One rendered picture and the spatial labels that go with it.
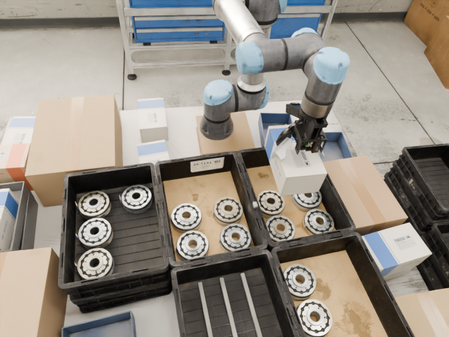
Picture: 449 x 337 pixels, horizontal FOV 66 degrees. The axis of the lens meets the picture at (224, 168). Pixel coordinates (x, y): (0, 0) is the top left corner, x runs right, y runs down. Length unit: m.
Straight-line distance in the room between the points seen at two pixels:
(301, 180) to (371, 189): 0.47
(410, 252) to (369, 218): 0.17
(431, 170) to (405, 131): 1.02
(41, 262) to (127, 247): 0.25
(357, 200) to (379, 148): 1.58
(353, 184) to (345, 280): 0.37
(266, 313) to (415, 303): 0.45
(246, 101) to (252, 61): 0.60
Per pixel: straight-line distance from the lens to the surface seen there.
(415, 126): 3.25
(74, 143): 1.40
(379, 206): 1.37
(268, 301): 1.12
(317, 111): 0.86
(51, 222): 1.46
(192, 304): 1.10
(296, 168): 0.98
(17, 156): 1.50
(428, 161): 2.23
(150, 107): 1.66
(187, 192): 1.27
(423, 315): 1.24
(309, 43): 0.88
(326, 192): 1.29
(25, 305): 1.12
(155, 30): 2.93
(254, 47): 0.83
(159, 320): 1.22
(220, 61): 3.13
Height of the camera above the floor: 1.88
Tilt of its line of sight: 51 degrees down
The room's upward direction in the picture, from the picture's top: 6 degrees clockwise
